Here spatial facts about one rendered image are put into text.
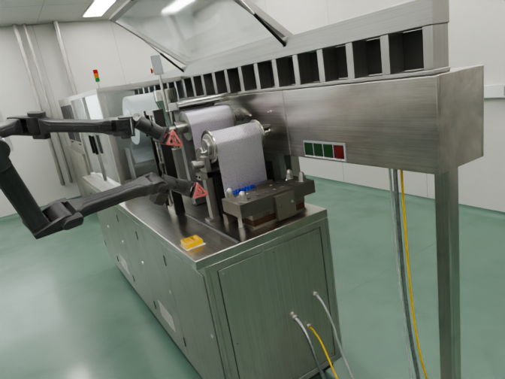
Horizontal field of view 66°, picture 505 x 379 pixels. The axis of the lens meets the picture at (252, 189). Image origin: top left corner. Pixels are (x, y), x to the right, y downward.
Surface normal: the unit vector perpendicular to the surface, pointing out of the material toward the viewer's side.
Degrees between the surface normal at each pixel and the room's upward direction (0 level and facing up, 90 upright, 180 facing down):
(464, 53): 90
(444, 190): 90
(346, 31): 90
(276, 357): 90
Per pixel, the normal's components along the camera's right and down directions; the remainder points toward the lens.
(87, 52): 0.53, 0.15
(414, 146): -0.84, 0.28
